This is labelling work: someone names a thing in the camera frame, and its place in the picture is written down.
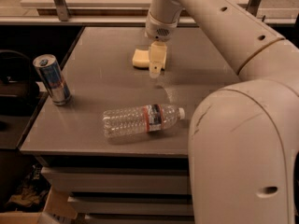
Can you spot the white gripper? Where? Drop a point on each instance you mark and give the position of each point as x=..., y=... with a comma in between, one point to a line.
x=158, y=30

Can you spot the yellow sponge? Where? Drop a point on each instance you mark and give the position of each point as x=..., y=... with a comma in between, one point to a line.
x=141, y=59

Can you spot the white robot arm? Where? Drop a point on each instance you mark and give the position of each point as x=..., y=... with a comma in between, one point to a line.
x=244, y=138

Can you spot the clear plastic water bottle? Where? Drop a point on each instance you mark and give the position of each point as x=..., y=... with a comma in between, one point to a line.
x=141, y=119

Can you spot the blue silver energy drink can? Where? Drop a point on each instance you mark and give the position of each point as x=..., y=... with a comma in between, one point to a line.
x=51, y=75

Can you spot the black chair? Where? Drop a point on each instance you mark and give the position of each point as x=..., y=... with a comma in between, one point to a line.
x=18, y=88

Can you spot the grey drawer cabinet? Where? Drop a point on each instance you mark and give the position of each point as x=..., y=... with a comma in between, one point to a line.
x=123, y=190

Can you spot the cardboard box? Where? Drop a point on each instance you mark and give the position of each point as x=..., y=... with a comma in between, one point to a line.
x=57, y=210

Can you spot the metal bracket left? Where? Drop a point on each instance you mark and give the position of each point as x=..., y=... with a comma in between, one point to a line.
x=62, y=10

